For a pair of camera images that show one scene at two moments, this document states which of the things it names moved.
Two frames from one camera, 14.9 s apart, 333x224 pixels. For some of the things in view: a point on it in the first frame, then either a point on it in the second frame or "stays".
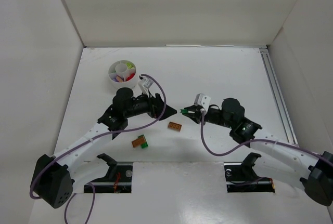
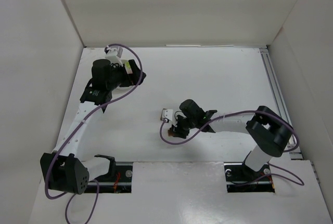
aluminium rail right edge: [278, 96] stays
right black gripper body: [199, 113] → [179, 131]
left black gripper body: [155, 106] → [132, 71]
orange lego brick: [138, 142] → [170, 133]
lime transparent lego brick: [129, 65] stays
